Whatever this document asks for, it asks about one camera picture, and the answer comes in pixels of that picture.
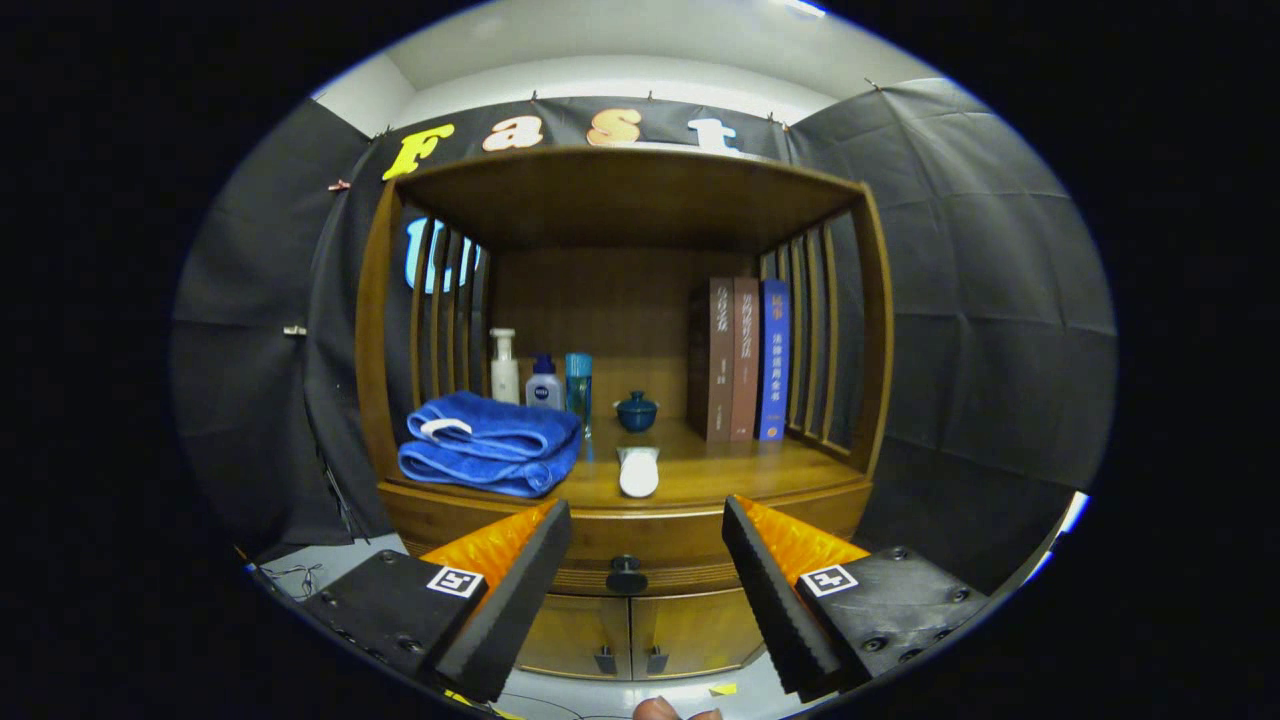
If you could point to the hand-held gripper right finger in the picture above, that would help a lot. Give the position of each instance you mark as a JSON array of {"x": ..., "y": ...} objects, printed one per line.
[{"x": 775, "y": 605}]

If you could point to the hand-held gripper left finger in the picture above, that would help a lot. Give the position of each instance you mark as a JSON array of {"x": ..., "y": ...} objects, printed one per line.
[{"x": 515, "y": 605}]

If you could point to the white tube with green end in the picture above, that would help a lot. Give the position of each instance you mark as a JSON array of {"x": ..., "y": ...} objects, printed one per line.
[{"x": 638, "y": 475}]

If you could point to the wooden cabinet door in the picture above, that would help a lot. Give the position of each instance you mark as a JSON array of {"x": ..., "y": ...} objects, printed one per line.
[
  {"x": 575, "y": 635},
  {"x": 700, "y": 632}
]

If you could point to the wooden countertop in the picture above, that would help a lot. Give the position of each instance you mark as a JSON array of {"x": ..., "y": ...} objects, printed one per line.
[{"x": 740, "y": 465}]

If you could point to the wooden cabinet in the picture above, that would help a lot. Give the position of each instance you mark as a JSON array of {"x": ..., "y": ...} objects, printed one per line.
[{"x": 620, "y": 200}]

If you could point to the blue folded towel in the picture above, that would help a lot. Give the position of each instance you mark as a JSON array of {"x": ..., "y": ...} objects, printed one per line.
[{"x": 490, "y": 445}]

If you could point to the white bottle with blue cap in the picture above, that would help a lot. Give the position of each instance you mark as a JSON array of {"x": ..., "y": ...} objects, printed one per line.
[{"x": 545, "y": 390}]

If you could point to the tall teal bottle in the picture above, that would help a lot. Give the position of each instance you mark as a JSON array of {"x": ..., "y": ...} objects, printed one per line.
[{"x": 578, "y": 390}]

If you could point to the dark blue lidded teacup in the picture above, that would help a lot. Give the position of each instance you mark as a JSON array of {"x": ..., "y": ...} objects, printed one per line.
[{"x": 636, "y": 413}]

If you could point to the white pump bottle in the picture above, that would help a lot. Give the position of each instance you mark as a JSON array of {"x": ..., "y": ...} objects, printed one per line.
[{"x": 505, "y": 375}]

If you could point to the blue book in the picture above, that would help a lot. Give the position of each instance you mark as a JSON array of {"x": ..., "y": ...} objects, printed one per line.
[{"x": 774, "y": 360}]

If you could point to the reddish brown book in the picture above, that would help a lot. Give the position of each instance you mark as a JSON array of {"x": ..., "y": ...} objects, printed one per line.
[{"x": 745, "y": 360}]

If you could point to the dark brown book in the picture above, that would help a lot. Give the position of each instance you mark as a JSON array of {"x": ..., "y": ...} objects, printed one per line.
[{"x": 720, "y": 360}]

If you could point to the white panel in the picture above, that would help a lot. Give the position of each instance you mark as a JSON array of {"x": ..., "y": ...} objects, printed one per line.
[{"x": 1068, "y": 520}]

